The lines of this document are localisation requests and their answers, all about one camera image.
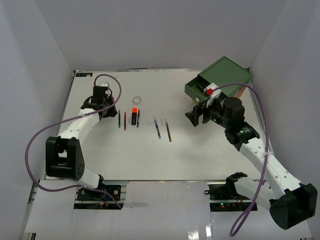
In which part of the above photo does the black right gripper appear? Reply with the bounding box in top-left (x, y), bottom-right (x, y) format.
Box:
top-left (185, 95), bottom-right (231, 130)

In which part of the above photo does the green drawer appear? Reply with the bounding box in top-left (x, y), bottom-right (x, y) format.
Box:
top-left (184, 75), bottom-right (211, 103)

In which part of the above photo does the orange cap black highlighter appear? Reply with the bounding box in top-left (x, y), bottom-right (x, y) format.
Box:
top-left (131, 107), bottom-right (138, 126)

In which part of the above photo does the purple pen refill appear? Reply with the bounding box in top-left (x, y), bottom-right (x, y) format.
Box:
top-left (136, 109), bottom-right (141, 128)

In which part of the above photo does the blue cap black highlighter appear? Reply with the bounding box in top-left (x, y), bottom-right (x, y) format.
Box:
top-left (196, 84), bottom-right (206, 92)

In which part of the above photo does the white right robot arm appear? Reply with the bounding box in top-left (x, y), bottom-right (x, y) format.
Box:
top-left (185, 97), bottom-right (318, 230)

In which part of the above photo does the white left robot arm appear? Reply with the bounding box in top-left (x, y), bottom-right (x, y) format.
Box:
top-left (45, 82), bottom-right (117, 200)

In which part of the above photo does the green pen refill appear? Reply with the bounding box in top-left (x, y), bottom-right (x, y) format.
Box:
top-left (118, 110), bottom-right (121, 128)

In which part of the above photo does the red pen refill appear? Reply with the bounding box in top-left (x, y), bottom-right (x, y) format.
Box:
top-left (123, 112), bottom-right (127, 131)

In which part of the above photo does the black pen refill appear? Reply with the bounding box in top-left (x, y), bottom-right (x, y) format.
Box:
top-left (165, 121), bottom-right (172, 142)

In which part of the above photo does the small clear tape roll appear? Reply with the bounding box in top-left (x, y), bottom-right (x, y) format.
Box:
top-left (132, 95), bottom-right (142, 105)

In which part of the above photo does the blue pen refill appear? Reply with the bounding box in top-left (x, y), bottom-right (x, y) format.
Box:
top-left (154, 119), bottom-right (161, 139)

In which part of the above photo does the green drawer cabinet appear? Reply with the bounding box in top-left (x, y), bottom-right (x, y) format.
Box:
top-left (196, 56), bottom-right (253, 87)

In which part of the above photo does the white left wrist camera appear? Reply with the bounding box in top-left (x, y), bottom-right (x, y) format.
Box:
top-left (98, 82), bottom-right (112, 98)

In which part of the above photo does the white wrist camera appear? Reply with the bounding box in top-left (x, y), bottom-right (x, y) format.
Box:
top-left (98, 82), bottom-right (112, 98)
top-left (203, 83), bottom-right (222, 108)

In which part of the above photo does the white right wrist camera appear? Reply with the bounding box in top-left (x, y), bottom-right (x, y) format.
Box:
top-left (203, 83), bottom-right (222, 108)

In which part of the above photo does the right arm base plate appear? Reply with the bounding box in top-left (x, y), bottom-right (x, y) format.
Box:
top-left (204, 181), bottom-right (252, 213)

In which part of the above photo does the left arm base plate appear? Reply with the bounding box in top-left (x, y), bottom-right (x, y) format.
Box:
top-left (73, 184), bottom-right (126, 210)

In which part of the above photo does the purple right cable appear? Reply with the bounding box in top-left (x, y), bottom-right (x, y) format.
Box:
top-left (212, 83), bottom-right (270, 238)

